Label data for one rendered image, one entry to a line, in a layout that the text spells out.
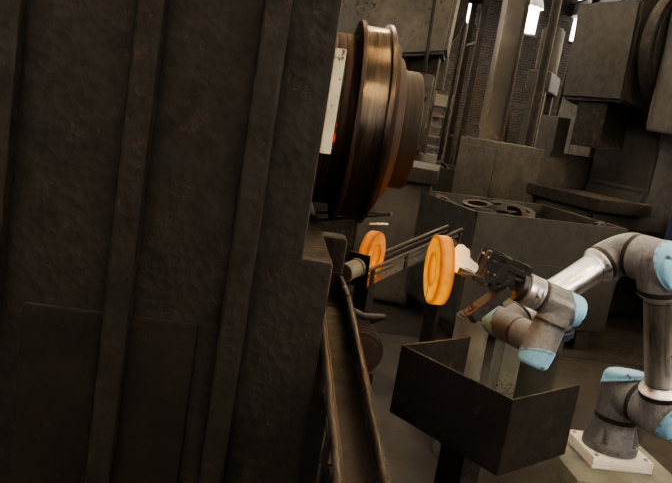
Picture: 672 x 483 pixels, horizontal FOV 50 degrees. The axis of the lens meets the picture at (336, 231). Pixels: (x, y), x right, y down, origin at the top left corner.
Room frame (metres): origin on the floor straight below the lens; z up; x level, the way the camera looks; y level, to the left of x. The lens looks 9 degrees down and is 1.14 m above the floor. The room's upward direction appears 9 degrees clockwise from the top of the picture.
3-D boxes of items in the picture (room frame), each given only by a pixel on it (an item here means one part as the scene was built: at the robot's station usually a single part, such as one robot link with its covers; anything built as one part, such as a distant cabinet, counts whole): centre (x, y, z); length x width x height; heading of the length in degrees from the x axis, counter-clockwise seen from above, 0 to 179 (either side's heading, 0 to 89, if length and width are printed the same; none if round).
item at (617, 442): (1.93, -0.86, 0.38); 0.15 x 0.15 x 0.10
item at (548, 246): (4.30, -1.04, 0.39); 1.03 x 0.83 x 0.77; 111
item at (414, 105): (1.74, -0.12, 1.11); 0.28 x 0.06 x 0.28; 6
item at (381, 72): (1.73, -0.02, 1.11); 0.47 x 0.06 x 0.47; 6
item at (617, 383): (1.92, -0.87, 0.50); 0.13 x 0.12 x 0.14; 28
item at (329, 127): (1.38, 0.05, 1.15); 0.26 x 0.02 x 0.18; 6
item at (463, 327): (2.43, -0.52, 0.26); 0.12 x 0.12 x 0.52
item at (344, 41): (1.72, 0.06, 1.12); 0.47 x 0.10 x 0.47; 6
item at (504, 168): (6.00, -1.41, 0.55); 1.10 x 0.53 x 1.10; 26
